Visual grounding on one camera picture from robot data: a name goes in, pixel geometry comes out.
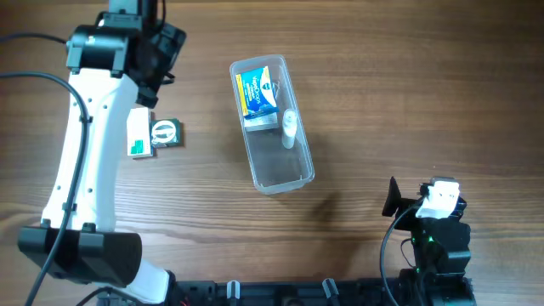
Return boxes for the dark green tape box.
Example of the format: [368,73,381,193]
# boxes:
[150,118,183,149]

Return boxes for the blue cough drops box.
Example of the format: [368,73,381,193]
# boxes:
[235,66,279,119]

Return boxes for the clear plastic container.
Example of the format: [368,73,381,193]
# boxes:
[229,54,315,195]

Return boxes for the white spray bottle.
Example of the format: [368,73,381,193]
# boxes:
[281,109,298,150]

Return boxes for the white plaster box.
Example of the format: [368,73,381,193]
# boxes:
[243,113,279,132]

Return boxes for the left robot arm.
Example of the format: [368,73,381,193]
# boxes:
[18,1,186,305]

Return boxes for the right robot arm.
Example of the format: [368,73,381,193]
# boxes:
[379,177,476,306]

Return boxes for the white and green box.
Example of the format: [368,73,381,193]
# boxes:
[127,107,154,159]

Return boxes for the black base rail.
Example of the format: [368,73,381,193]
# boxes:
[96,275,475,306]

